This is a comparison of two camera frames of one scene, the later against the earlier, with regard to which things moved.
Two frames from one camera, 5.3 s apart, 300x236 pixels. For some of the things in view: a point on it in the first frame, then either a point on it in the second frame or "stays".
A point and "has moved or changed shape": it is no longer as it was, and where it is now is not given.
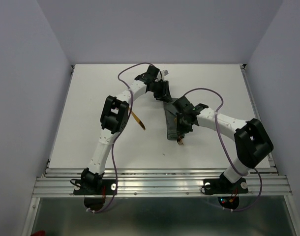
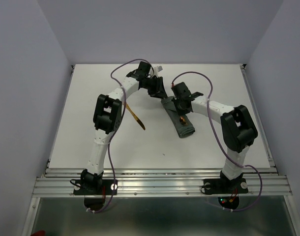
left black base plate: x=94 y=187 stays
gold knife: x=138 y=120 stays
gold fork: x=180 y=140 has moved or changed shape
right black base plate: x=224 y=186 stays
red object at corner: x=39 y=233 stays
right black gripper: x=181 y=129 to x=180 y=111
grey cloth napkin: x=170 y=116 has moved or changed shape
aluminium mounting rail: x=162 y=182 stays
